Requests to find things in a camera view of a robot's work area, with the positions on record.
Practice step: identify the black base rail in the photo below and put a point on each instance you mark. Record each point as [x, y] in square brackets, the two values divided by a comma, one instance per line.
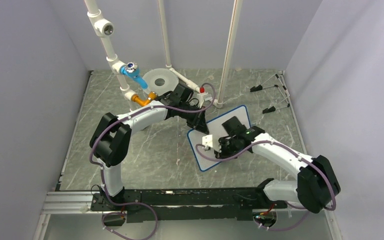
[240, 203]

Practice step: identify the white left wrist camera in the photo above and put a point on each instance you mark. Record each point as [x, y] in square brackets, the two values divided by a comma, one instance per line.
[203, 96]

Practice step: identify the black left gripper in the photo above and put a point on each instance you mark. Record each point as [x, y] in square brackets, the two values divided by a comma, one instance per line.
[199, 123]

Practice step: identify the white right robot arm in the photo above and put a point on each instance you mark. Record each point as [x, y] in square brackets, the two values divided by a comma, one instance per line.
[315, 185]

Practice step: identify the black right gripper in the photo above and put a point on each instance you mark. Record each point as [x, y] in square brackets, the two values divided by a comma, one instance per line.
[222, 151]

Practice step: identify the white PVC pipe frame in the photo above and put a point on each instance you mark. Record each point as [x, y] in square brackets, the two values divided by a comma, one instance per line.
[103, 29]

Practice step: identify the orange brass faucet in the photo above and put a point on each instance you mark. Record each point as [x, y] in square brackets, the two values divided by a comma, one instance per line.
[143, 102]

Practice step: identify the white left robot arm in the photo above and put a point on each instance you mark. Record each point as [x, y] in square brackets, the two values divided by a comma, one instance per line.
[111, 139]

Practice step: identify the blue faucet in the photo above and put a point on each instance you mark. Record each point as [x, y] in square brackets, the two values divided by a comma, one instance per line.
[132, 70]

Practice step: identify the clear round plate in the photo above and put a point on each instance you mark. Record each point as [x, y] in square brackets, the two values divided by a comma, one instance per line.
[160, 81]

